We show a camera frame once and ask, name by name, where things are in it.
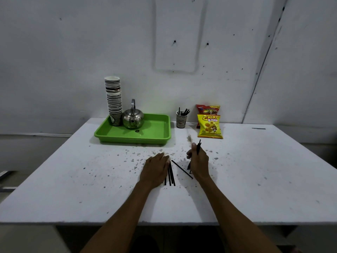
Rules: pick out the green plastic tray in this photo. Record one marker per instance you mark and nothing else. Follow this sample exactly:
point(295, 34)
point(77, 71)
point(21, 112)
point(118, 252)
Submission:
point(155, 130)

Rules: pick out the stack of paper cups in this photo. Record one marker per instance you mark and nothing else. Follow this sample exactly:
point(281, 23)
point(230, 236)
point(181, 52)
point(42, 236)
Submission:
point(114, 101)

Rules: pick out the person's right hand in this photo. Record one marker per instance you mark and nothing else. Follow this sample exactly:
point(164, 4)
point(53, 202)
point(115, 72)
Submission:
point(200, 165)

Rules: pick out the person's left hand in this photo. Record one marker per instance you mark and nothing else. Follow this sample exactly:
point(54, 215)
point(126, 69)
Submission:
point(154, 169)

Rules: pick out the person's left forearm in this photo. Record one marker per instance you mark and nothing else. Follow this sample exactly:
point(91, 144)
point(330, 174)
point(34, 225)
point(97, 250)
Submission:
point(123, 218)

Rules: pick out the person's right thumb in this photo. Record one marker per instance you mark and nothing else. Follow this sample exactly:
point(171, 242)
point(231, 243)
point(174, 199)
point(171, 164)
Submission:
point(194, 149)

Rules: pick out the person's left fingers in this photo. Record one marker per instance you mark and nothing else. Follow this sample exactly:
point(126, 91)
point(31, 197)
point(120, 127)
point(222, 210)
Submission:
point(162, 156)

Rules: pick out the steel kettle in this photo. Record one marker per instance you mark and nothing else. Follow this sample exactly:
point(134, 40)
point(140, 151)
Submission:
point(133, 119)

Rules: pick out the person's right forearm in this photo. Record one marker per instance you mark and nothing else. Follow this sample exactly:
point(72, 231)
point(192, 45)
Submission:
point(231, 216)

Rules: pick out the yellow snack packet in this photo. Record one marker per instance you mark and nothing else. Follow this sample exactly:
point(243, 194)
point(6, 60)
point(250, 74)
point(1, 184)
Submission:
point(209, 126)

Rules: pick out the patterned paper cup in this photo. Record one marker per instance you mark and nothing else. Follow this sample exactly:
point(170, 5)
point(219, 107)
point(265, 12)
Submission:
point(181, 121)

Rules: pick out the red snack packet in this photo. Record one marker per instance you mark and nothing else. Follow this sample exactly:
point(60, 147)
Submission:
point(208, 109)

